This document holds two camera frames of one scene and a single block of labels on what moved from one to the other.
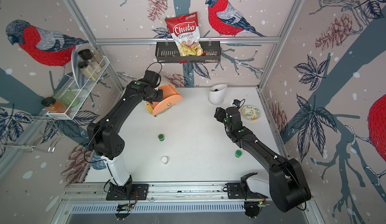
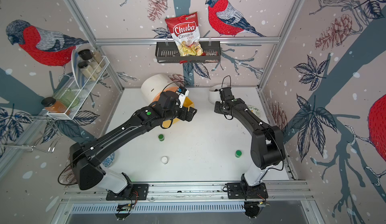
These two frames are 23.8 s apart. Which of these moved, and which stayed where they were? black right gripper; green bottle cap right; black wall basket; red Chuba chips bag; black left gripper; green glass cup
Moved: black left gripper; black right gripper
Stayed: black wall basket; green bottle cap right; green glass cup; red Chuba chips bag
